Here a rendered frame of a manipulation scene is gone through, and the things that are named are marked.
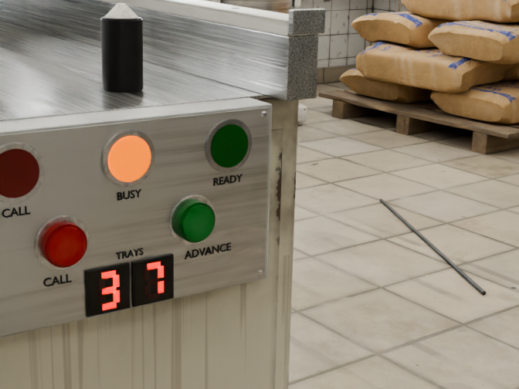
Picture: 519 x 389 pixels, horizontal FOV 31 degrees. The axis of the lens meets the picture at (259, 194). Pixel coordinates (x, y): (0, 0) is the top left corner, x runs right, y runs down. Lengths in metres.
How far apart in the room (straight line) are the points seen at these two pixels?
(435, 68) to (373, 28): 0.56
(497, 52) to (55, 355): 3.70
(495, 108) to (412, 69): 0.45
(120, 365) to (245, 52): 0.26
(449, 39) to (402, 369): 2.44
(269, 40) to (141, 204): 0.16
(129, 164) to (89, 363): 0.16
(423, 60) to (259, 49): 3.73
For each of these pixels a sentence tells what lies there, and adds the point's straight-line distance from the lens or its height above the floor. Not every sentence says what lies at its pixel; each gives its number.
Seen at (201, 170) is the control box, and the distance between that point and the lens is 0.68.
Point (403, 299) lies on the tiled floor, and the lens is 2.58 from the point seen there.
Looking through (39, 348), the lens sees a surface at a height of 0.67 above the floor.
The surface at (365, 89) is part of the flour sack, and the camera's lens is 4.86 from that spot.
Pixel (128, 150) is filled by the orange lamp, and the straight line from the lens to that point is 0.64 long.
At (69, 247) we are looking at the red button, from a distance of 0.63.
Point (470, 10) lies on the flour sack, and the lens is 4.56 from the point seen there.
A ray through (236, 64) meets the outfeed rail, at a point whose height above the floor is 0.86.
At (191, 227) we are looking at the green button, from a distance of 0.67.
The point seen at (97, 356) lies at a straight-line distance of 0.72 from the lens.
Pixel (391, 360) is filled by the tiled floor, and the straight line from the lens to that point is 2.23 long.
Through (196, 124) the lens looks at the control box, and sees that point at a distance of 0.67.
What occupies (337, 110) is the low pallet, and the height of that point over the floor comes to 0.04.
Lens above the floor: 0.97
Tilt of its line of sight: 16 degrees down
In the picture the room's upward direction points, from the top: 1 degrees clockwise
